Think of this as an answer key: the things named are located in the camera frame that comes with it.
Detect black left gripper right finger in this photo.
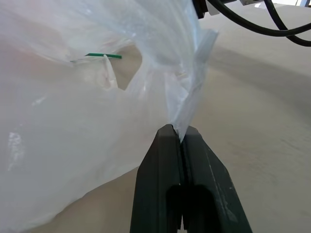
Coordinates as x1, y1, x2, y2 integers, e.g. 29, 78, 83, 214
180, 126, 253, 233

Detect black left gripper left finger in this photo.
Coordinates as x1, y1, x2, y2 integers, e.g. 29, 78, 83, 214
129, 123, 185, 233

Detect translucent white plastic bag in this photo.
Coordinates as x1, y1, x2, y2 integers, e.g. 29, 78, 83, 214
0, 0, 219, 233

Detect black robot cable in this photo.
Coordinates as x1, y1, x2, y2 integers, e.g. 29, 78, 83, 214
206, 0, 311, 47

